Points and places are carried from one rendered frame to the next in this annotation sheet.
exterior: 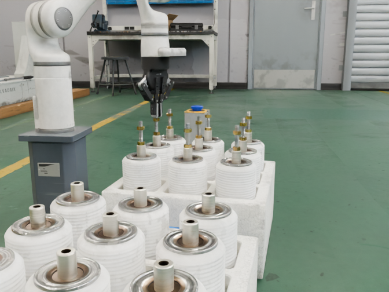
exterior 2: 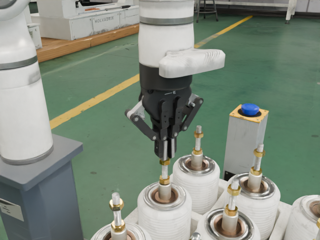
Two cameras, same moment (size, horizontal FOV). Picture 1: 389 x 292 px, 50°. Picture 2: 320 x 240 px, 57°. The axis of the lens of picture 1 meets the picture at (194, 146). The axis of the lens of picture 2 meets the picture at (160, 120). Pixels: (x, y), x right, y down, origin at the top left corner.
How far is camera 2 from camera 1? 0.75 m
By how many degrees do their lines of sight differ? 23
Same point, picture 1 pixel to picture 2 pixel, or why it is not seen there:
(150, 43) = (150, 40)
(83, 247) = not seen: outside the picture
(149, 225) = not seen: outside the picture
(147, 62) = (145, 76)
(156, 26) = (163, 6)
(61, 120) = (21, 149)
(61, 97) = (16, 116)
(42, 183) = (7, 220)
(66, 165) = (30, 210)
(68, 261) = not seen: outside the picture
